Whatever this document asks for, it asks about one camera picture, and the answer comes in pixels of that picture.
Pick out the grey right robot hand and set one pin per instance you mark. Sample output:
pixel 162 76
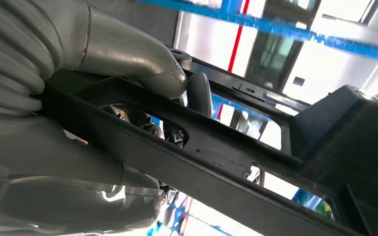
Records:
pixel 127 55

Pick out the blue metal shelf rack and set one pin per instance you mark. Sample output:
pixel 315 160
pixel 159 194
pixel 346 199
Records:
pixel 273 27

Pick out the white car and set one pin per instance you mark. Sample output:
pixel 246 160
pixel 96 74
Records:
pixel 208 42

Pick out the red barrier belt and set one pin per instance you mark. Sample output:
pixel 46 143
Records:
pixel 238 39

